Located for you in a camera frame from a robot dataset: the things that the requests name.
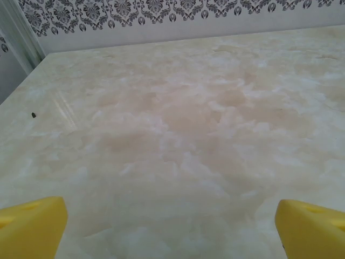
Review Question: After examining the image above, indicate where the left aluminium frame post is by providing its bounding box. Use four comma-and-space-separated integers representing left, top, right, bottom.
0, 0, 46, 78

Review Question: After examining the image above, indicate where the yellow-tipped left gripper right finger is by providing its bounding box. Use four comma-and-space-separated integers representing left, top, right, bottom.
274, 199, 345, 259

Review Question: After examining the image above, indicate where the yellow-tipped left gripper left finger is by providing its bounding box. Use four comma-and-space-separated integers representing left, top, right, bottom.
0, 196, 68, 259

